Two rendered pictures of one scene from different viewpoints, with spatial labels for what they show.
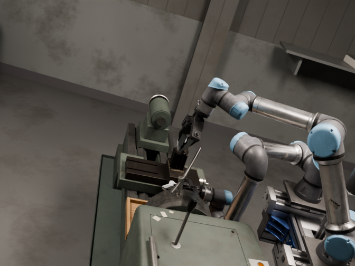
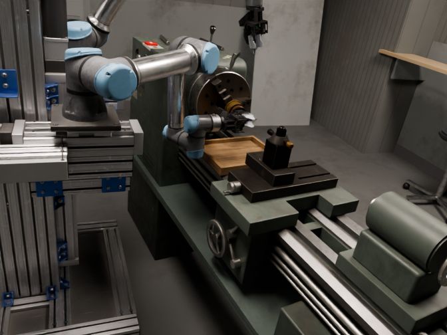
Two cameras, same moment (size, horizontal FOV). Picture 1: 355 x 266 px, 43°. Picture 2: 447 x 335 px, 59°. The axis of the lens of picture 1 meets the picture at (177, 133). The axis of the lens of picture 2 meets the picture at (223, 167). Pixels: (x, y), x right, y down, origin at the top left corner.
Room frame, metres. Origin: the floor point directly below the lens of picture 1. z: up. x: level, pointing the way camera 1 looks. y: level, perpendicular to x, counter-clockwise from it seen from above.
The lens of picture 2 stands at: (3.52, -0.70, 1.68)
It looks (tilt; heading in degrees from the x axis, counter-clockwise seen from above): 26 degrees down; 161
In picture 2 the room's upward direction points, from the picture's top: 8 degrees clockwise
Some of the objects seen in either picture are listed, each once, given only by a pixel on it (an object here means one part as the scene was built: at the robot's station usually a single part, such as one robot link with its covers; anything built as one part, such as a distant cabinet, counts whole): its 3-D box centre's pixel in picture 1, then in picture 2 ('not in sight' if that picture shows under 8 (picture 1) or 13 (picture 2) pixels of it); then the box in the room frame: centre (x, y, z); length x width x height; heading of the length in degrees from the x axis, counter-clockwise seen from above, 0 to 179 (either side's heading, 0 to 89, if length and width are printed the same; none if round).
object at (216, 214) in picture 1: (215, 214); (193, 143); (1.96, -0.32, 0.98); 0.11 x 0.08 x 0.11; 35
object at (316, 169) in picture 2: (162, 173); (283, 179); (2.24, 0.01, 0.95); 0.43 x 0.18 x 0.04; 103
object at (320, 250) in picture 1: (337, 248); not in sight; (1.63, -0.80, 1.21); 0.15 x 0.15 x 0.10
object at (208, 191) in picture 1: (206, 193); (214, 122); (1.95, -0.23, 1.08); 0.08 x 0.05 x 0.08; 13
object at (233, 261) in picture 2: not in sight; (234, 236); (2.32, -0.20, 0.73); 0.27 x 0.12 x 0.27; 13
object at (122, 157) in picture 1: (162, 177); (284, 197); (2.29, 0.00, 0.89); 0.53 x 0.30 x 0.06; 103
